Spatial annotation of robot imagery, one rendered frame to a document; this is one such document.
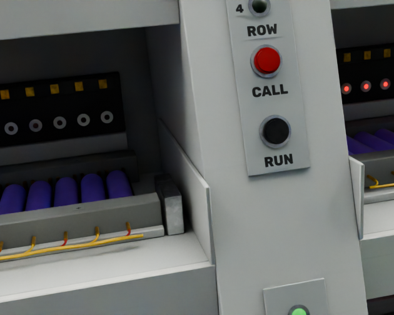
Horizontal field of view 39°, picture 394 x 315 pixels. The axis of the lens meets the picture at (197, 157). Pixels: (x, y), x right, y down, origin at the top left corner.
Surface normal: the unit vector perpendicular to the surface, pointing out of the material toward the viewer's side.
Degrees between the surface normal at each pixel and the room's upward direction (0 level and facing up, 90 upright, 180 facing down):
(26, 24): 106
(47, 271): 16
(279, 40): 90
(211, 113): 90
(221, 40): 90
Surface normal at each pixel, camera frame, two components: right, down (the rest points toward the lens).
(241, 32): 0.18, 0.00
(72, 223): 0.21, 0.28
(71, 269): -0.07, -0.95
